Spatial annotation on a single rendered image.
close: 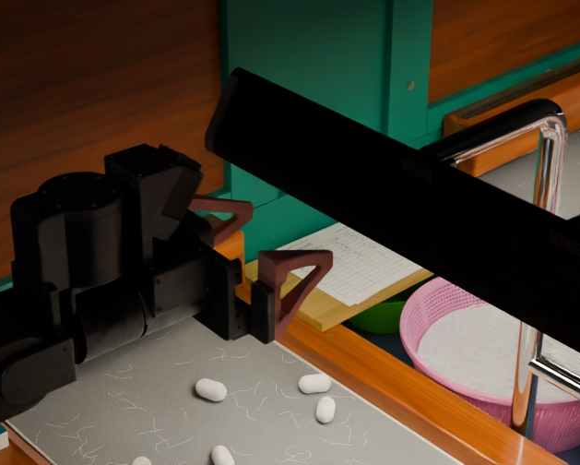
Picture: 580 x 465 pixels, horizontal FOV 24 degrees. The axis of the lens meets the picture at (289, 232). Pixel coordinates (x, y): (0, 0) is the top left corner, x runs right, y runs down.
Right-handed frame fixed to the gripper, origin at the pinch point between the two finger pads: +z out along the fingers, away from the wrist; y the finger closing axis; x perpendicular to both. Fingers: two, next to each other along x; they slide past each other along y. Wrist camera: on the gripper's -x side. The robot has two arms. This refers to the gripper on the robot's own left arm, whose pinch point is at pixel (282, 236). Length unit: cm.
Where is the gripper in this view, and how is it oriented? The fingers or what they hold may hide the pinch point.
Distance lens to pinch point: 103.5
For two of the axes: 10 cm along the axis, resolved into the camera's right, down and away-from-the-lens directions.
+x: -0.1, 8.7, 5.0
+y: -6.4, -3.9, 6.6
